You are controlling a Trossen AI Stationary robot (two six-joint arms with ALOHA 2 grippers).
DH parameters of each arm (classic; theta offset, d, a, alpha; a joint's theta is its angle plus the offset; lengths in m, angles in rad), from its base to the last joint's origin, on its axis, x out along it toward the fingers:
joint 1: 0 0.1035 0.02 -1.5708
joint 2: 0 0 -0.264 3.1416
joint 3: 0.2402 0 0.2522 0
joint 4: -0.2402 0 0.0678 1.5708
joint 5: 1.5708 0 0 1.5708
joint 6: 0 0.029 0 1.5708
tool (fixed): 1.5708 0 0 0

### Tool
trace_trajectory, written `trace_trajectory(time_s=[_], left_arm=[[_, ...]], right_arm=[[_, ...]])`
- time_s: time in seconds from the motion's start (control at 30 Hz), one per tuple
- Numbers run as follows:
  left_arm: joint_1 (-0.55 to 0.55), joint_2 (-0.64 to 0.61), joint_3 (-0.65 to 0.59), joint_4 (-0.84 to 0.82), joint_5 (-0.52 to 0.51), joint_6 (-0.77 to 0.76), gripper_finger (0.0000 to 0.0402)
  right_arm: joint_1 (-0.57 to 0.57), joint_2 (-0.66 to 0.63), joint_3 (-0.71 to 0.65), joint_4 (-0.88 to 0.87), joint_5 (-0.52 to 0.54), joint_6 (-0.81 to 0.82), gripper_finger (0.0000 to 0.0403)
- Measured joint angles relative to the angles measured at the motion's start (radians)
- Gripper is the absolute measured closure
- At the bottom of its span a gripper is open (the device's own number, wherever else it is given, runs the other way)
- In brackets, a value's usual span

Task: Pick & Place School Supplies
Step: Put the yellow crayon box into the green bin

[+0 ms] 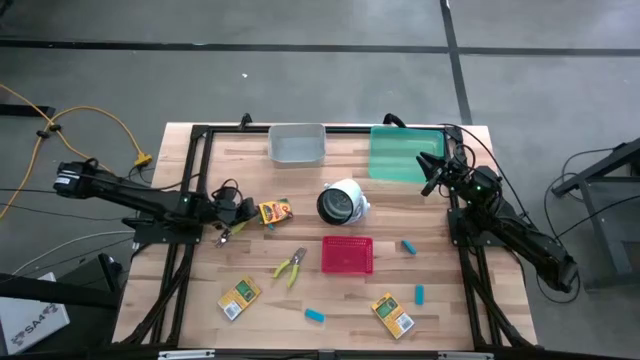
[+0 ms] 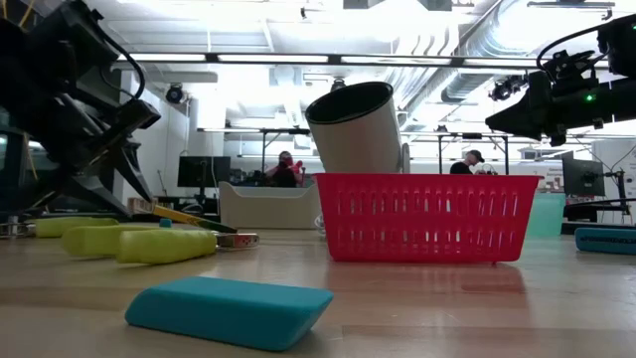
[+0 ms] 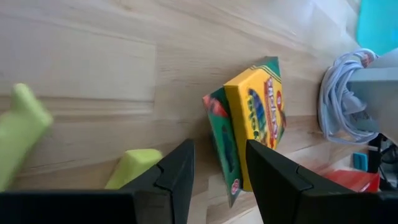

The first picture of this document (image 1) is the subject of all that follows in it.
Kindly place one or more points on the green plastic tray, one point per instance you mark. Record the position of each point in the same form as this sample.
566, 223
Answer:
395, 155

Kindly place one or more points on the black floor bar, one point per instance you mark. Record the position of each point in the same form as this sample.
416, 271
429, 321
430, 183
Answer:
25, 110

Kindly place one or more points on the black aluminium table frame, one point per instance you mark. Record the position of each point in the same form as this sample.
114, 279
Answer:
345, 129

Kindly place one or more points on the yellow crayon box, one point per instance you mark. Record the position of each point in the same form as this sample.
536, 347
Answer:
392, 315
275, 211
239, 298

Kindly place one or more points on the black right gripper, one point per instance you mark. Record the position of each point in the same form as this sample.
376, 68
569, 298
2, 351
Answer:
457, 177

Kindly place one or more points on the white box with logo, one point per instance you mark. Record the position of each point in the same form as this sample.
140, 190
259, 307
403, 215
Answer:
35, 325

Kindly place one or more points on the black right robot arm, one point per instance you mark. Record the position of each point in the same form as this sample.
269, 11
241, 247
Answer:
525, 242

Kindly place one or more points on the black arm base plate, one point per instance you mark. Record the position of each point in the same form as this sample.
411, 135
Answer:
457, 232
150, 234

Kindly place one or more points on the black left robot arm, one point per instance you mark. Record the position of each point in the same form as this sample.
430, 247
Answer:
125, 192

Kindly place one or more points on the black furniture piece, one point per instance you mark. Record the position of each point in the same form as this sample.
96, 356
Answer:
50, 292

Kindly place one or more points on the white cup dark inside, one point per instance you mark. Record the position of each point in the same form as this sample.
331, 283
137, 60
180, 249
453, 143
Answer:
350, 192

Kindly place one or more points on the red plastic basket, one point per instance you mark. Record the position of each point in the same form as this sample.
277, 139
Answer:
347, 255

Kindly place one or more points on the grey plastic bin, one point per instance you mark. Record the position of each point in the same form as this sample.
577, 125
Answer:
297, 147

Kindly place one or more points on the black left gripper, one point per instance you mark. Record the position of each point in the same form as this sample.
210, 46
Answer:
227, 207

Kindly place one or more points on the black metal stand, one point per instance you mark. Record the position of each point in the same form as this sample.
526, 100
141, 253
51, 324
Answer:
600, 165

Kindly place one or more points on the silver metal bracket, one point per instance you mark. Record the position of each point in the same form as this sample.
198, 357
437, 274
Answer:
185, 355
465, 356

